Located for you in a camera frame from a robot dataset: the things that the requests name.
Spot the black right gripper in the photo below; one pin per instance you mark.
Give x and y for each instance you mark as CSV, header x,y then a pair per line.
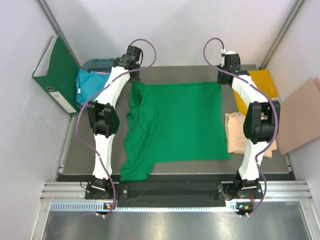
x,y
219,80

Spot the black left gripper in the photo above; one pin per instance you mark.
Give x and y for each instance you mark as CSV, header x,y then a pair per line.
x,y
133,79

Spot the green t shirt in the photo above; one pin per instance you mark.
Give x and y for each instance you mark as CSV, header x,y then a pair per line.
x,y
175,122

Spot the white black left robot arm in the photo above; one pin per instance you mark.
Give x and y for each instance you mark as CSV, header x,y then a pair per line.
x,y
103,118

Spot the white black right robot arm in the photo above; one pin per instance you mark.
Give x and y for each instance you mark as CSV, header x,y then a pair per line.
x,y
260,127

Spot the teal plastic bin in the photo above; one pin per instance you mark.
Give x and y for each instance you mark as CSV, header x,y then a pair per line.
x,y
99,65

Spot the yellow folder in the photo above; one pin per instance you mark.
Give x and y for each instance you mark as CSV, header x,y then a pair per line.
x,y
264,82

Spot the blue t shirt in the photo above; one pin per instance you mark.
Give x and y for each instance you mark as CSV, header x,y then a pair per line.
x,y
87,84

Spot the green lever arch binder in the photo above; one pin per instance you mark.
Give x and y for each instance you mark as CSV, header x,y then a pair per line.
x,y
56,73

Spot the beige folded t shirt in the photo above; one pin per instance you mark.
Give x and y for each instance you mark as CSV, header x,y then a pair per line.
x,y
234,130

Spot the brown cardboard sheet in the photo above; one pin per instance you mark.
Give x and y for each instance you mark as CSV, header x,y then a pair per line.
x,y
299,121

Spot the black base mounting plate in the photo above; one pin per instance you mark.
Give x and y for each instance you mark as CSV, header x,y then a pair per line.
x,y
154,190

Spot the grey slotted cable duct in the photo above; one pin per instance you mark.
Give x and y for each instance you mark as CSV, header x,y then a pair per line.
x,y
104,207

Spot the aluminium frame rail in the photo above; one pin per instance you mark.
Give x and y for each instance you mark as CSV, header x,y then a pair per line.
x,y
276,191

